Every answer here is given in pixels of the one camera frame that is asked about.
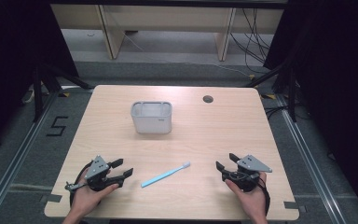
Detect person's left hand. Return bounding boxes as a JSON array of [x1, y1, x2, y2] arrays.
[[69, 169, 119, 220]]

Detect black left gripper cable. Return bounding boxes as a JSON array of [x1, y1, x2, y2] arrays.
[[64, 160, 94, 207]]

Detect grey plastic holder cup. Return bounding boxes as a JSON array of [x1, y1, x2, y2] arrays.
[[130, 100, 173, 135]]

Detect bundle of black cables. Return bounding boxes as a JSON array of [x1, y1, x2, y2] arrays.
[[228, 7, 275, 75]]

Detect black metal stand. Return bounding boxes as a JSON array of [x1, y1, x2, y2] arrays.
[[32, 63, 95, 123], [244, 59, 298, 123]]

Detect light wooden desk frame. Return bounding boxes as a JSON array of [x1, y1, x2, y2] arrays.
[[49, 3, 285, 63]]

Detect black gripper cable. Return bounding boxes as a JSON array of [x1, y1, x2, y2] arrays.
[[64, 160, 94, 207], [256, 175, 272, 217]]

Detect black floor cables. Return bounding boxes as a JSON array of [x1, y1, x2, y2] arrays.
[[263, 104, 310, 121]]

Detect grey tape strip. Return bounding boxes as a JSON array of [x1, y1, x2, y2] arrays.
[[282, 201, 300, 210], [39, 192, 63, 203]]

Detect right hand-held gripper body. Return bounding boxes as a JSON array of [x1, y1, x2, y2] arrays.
[[221, 154, 274, 193]]

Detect metal floor rail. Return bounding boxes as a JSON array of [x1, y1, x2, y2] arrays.
[[0, 89, 61, 224], [273, 92, 351, 224]]

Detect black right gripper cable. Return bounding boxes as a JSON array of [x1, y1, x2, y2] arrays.
[[256, 175, 272, 217]]

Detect dark curtain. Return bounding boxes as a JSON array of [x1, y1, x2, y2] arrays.
[[0, 0, 80, 157], [262, 0, 358, 218]]

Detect light blue toothbrush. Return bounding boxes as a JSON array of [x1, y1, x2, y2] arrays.
[[140, 161, 192, 189]]

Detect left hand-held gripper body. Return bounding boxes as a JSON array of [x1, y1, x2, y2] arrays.
[[84, 154, 120, 192]]

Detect person's right hand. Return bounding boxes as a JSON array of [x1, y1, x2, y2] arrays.
[[224, 171, 269, 220]]

